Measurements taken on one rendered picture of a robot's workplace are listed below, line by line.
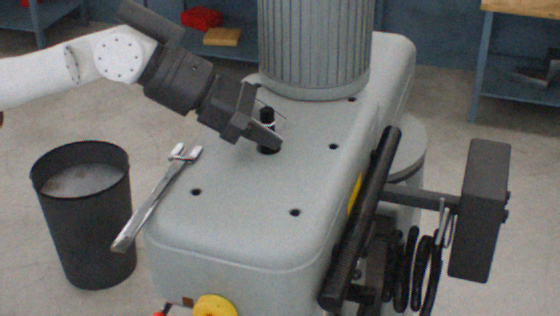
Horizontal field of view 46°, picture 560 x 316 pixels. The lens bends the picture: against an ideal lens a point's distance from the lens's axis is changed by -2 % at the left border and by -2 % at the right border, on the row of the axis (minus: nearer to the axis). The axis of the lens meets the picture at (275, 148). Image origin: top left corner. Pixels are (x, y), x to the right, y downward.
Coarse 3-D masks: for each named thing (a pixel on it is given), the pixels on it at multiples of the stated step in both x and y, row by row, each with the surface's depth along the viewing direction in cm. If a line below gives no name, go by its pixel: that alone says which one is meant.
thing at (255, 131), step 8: (248, 128) 97; (256, 128) 98; (264, 128) 98; (248, 136) 99; (256, 136) 98; (264, 136) 98; (272, 136) 98; (264, 144) 99; (272, 144) 99; (280, 144) 99
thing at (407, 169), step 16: (400, 128) 170; (416, 128) 169; (400, 144) 163; (416, 144) 163; (400, 160) 158; (416, 160) 158; (400, 176) 155; (416, 176) 161; (384, 208) 150; (400, 208) 151; (416, 208) 171; (384, 224) 151; (400, 224) 158; (416, 224) 182; (368, 256) 158; (384, 256) 156; (368, 272) 160; (384, 304) 165
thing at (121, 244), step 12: (180, 144) 103; (180, 156) 100; (192, 156) 100; (168, 168) 98; (180, 168) 98; (168, 180) 95; (156, 192) 93; (144, 204) 91; (156, 204) 91; (132, 216) 89; (144, 216) 89; (132, 228) 87; (120, 240) 85; (132, 240) 86
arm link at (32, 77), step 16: (0, 64) 94; (16, 64) 94; (32, 64) 93; (48, 64) 93; (0, 80) 93; (16, 80) 93; (32, 80) 93; (48, 80) 94; (0, 96) 93; (16, 96) 94; (32, 96) 95; (0, 112) 102
